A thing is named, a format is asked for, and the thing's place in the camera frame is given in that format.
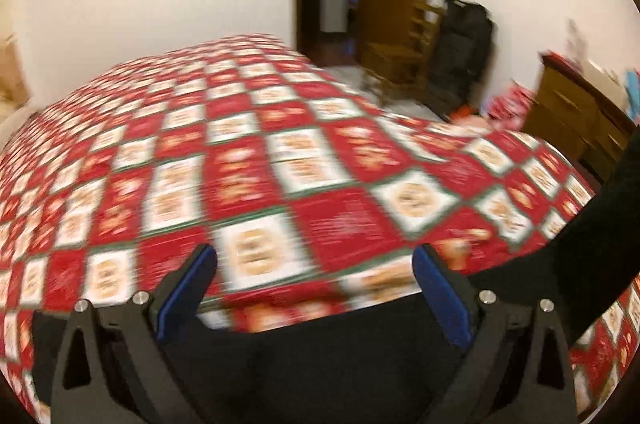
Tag wooden dresser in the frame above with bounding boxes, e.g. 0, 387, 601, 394
522, 54, 638, 185

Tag black folded bag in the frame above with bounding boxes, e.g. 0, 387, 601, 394
427, 0, 496, 115

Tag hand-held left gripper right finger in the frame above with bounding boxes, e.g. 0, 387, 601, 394
412, 245, 581, 424

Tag black pants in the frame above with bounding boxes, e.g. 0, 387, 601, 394
30, 143, 640, 424

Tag red printed checkered bedspread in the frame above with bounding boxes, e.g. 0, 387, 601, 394
0, 34, 640, 424

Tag blue box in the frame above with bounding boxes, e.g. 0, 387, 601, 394
625, 71, 640, 123

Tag red flat packet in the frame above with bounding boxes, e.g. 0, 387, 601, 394
540, 51, 583, 68

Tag white box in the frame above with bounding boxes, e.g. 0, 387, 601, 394
585, 58, 628, 104

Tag wooden chair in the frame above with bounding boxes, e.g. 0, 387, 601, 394
362, 1, 443, 104

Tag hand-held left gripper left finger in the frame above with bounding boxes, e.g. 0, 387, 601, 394
50, 244, 219, 424

